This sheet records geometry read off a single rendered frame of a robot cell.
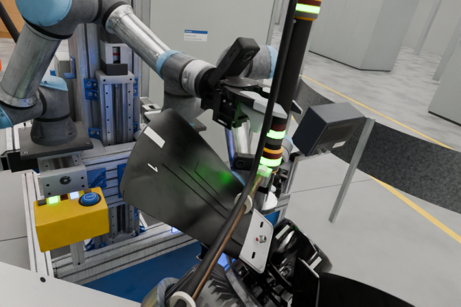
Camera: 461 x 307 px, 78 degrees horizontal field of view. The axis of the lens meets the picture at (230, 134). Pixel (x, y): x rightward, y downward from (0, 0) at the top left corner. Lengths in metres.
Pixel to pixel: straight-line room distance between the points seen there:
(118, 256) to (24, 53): 0.63
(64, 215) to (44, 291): 0.41
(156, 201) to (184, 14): 2.04
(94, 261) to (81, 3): 0.70
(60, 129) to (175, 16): 1.38
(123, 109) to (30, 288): 1.00
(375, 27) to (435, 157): 8.19
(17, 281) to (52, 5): 0.56
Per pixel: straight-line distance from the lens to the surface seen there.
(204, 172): 0.44
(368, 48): 10.23
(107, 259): 1.01
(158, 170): 0.39
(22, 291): 0.43
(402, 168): 2.31
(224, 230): 0.35
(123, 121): 1.37
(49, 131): 1.19
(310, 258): 0.53
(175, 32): 2.32
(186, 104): 0.66
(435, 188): 2.34
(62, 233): 0.85
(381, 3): 10.18
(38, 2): 0.81
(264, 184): 0.48
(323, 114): 1.19
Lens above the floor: 1.61
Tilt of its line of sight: 26 degrees down
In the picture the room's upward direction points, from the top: 9 degrees clockwise
